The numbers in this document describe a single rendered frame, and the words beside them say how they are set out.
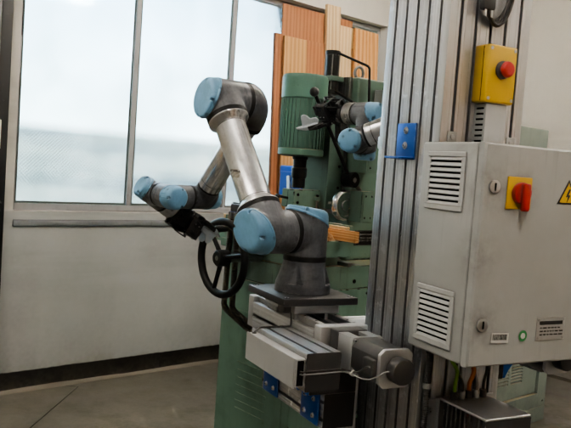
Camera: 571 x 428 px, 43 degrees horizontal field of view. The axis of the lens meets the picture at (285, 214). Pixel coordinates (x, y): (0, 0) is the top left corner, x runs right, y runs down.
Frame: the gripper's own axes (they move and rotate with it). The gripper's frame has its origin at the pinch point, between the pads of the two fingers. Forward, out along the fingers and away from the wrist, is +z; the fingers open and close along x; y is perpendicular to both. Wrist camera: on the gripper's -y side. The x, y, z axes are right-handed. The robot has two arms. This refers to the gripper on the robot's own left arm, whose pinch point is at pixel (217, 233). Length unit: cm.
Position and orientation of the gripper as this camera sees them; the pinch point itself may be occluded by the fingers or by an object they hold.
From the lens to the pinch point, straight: 255.1
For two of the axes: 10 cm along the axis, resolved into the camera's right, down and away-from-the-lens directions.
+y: -4.6, 8.5, -2.5
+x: 6.4, 1.2, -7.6
